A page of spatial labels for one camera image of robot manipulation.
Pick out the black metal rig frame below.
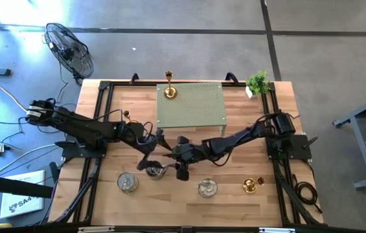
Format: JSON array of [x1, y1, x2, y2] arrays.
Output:
[[49, 72, 325, 227]]

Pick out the grey metal table frame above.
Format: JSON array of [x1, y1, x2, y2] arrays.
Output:
[[332, 90, 366, 190]]

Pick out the green plant in white pot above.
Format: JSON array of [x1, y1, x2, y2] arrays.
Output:
[[245, 70, 271, 100]]

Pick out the black metal beam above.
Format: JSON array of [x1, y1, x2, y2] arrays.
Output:
[[0, 172, 54, 199]]

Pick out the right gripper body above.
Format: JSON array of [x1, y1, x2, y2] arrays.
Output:
[[170, 138, 212, 165]]

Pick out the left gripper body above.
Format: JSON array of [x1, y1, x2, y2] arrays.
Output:
[[126, 122, 163, 162]]

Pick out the silver candle tin snowman label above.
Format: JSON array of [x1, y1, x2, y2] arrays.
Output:
[[145, 163, 170, 181]]

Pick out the white light strip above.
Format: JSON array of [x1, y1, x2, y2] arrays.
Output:
[[258, 227, 297, 233], [77, 226, 116, 233]]

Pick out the black floor fan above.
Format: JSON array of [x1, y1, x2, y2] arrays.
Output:
[[43, 22, 95, 85]]

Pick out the white floor cable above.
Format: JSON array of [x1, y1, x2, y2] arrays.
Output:
[[0, 144, 63, 177]]

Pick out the white mesh-top rack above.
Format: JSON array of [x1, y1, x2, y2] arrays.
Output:
[[155, 81, 228, 137]]

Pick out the black rig crossbar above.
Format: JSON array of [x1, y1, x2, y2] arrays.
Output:
[[0, 222, 366, 233]]

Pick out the coiled black cable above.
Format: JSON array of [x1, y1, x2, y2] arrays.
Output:
[[291, 173, 323, 214]]

